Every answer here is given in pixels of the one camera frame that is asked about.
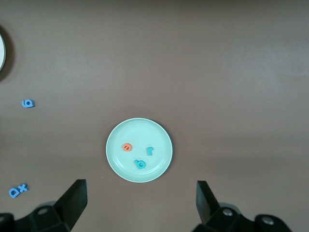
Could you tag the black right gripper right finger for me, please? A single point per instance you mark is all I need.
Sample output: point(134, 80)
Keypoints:
point(212, 212)

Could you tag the blue foam letter g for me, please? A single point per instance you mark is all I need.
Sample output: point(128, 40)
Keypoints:
point(27, 103)

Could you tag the orange foam letter e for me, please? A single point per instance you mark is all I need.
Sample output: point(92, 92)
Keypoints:
point(127, 147)

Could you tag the teal foam letter d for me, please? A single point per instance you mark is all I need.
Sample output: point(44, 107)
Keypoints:
point(140, 164)

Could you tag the blue foam letter D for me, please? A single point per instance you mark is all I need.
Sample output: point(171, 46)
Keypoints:
point(14, 192)

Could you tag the blue foam letter x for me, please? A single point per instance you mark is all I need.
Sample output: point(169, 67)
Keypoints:
point(23, 188)

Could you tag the beige plate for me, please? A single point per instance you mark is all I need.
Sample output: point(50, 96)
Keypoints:
point(2, 53)

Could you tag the pale green plate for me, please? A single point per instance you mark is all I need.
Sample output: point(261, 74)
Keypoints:
point(140, 130)

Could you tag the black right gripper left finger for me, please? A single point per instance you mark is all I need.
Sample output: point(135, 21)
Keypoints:
point(70, 207)

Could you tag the teal foam letter r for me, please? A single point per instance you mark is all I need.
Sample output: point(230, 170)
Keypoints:
point(149, 151)

